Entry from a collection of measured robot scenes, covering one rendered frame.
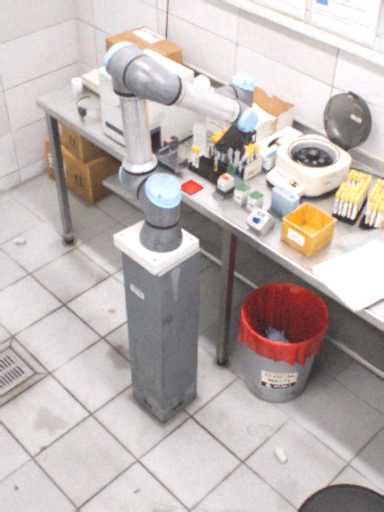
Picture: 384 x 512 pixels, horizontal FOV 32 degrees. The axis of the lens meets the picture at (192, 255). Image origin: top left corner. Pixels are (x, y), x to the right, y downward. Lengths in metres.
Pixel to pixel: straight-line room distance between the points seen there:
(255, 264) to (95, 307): 0.82
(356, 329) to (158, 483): 1.04
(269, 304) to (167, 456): 0.76
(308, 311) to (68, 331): 1.15
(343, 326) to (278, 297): 0.31
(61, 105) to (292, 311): 1.38
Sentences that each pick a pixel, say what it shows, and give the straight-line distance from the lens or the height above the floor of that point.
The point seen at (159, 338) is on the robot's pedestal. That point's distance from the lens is 2.49.
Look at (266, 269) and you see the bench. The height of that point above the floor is 0.27.
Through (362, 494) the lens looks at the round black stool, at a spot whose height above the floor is 0.65.
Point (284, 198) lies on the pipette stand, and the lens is 2.44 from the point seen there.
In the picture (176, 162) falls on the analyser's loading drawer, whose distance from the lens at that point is 2.68.
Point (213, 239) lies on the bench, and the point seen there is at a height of 0.27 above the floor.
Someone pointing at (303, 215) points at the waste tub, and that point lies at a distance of 2.44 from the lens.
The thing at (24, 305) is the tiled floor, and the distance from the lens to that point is 3.43.
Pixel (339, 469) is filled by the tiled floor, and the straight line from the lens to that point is 2.88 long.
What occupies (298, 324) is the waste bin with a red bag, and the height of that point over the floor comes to 0.27.
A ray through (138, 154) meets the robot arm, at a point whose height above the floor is 1.21.
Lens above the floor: 2.44
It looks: 43 degrees down
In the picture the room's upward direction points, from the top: 1 degrees clockwise
